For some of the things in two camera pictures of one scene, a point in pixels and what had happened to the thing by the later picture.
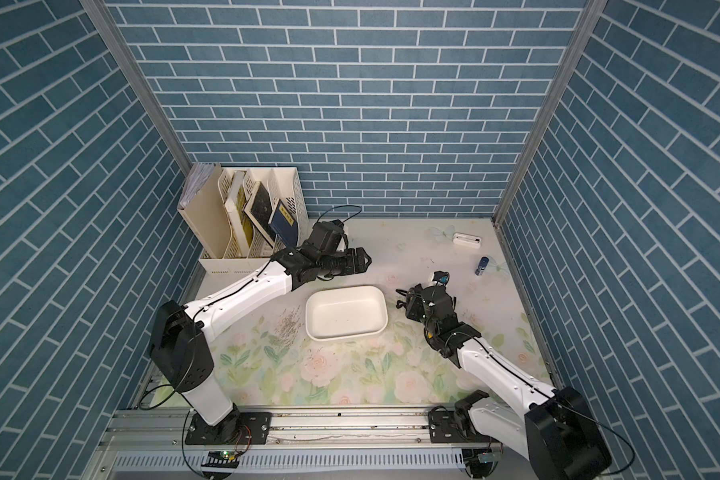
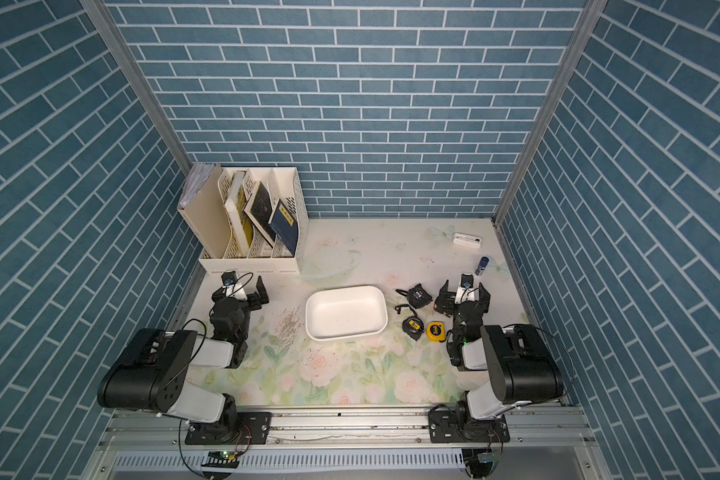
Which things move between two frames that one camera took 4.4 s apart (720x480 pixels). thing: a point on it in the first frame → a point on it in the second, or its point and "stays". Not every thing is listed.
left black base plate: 239,428 stays
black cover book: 259,208 stays
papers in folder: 197,177 stays
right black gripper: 413,306 → 449,298
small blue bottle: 484,262 stays
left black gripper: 350,265 → 255,304
